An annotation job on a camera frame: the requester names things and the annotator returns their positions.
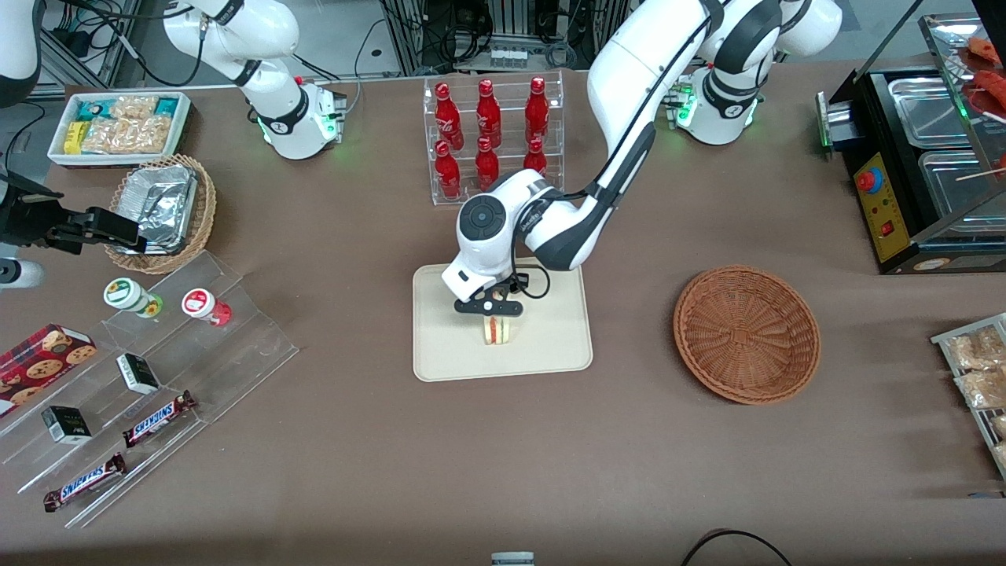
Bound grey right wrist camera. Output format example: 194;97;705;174
0;259;46;289

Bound tray of packaged snacks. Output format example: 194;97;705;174
931;312;1006;482

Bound snickers chocolate bar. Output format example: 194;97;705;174
42;452;128;514
121;390;198;450

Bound small black carton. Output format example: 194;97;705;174
116;352;161;396
40;405;94;447

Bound brown wicker basket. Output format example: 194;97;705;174
673;265;823;406

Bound clear acrylic bottle rack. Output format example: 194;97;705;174
422;70;566;208

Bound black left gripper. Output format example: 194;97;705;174
453;281;525;326

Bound cream plastic tray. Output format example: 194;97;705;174
412;254;594;384

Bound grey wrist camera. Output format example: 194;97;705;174
441;262;504;304
0;259;46;289

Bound aluminium foil container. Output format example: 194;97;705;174
116;164;199;255

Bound red lid yogurt cup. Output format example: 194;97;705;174
181;288;233;328

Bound light wicker basket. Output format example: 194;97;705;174
104;153;218;275

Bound large clear cracker bag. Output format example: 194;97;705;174
81;115;172;156

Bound black cable loop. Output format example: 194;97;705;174
679;528;795;566

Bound red cookie box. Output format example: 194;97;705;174
0;323;100;419

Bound white plastic snack bin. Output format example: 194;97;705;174
47;90;194;171

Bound red sausages on skewers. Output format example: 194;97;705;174
965;36;1006;120

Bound clear acrylic stepped display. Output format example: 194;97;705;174
0;249;300;530

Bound stainless steel warmer pan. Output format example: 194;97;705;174
887;74;974;149
917;149;1006;230

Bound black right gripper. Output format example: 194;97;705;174
0;173;149;257

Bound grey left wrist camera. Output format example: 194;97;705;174
441;262;504;304

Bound black food warmer machine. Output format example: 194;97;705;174
816;11;1006;276

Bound green lid yogurt cup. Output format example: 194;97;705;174
103;277;164;320

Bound aluminium frame with cables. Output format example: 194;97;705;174
377;0;637;78

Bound small clear cracker bag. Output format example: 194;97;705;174
108;95;159;120

